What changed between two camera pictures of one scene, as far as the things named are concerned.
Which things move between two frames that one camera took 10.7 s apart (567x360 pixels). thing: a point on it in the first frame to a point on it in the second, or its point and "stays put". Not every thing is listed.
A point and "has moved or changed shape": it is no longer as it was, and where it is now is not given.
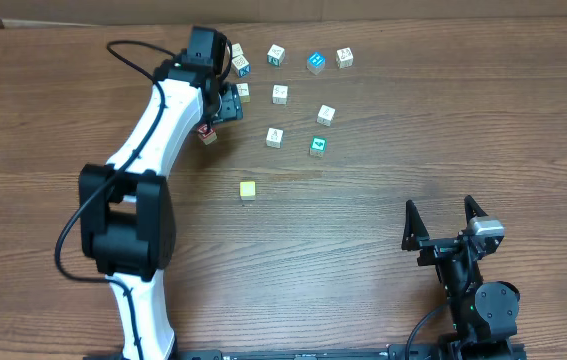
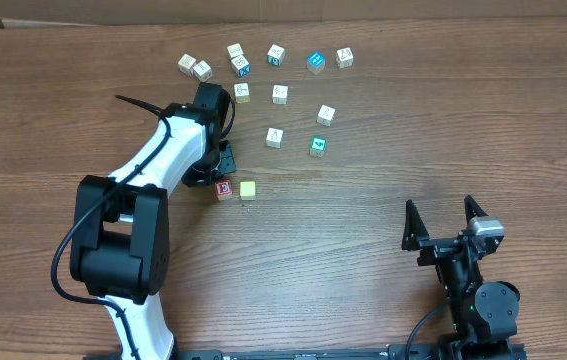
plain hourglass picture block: [344, 57] stays put
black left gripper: [230, 104] to [227, 162]
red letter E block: [208, 135] has moved or changed shape
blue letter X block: [241, 65] stays put
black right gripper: [417, 239] stays put
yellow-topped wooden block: [247, 190] stays put
